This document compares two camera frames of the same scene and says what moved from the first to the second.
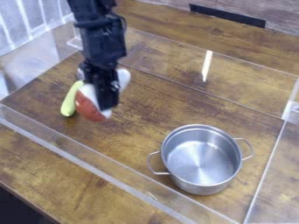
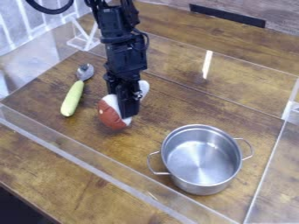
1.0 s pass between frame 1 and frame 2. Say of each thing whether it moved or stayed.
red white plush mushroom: moved
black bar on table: stayed
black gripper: moved
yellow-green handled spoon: stayed
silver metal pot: stayed
